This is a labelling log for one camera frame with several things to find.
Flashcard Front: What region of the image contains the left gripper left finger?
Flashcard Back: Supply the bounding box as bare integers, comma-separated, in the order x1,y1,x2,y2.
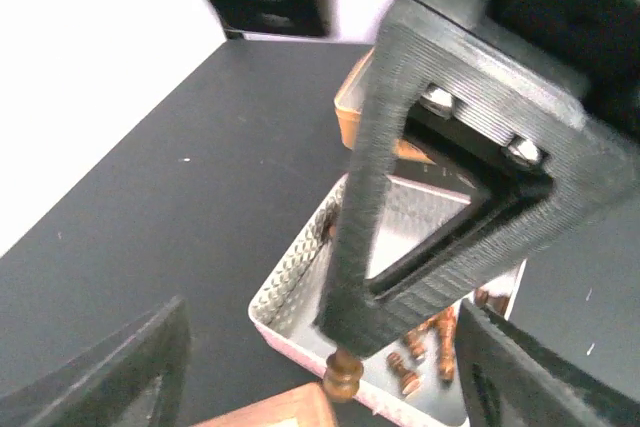
1,297,191,426

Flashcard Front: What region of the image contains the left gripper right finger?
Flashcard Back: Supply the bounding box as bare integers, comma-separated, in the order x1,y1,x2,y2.
455,300,639,426

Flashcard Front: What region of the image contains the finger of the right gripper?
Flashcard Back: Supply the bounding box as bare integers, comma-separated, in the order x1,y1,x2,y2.
316,0,639,358

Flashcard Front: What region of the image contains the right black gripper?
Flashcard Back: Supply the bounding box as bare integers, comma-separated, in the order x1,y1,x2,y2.
490,0,639,137

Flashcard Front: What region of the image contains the dark chess piece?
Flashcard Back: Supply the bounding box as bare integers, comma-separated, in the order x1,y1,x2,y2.
322,348,364,403

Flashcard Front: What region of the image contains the pile of dark chess pieces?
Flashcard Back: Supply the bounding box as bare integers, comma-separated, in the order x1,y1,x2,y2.
386,287,511,396

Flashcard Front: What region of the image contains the wooden chess board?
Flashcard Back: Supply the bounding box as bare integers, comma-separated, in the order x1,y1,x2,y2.
198,383,337,427

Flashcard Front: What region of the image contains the pink metal tin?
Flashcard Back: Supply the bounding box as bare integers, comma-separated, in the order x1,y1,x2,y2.
247,172,529,427

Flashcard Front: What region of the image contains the gold metal tin lid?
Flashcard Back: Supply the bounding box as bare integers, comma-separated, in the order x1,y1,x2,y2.
334,48,433,164

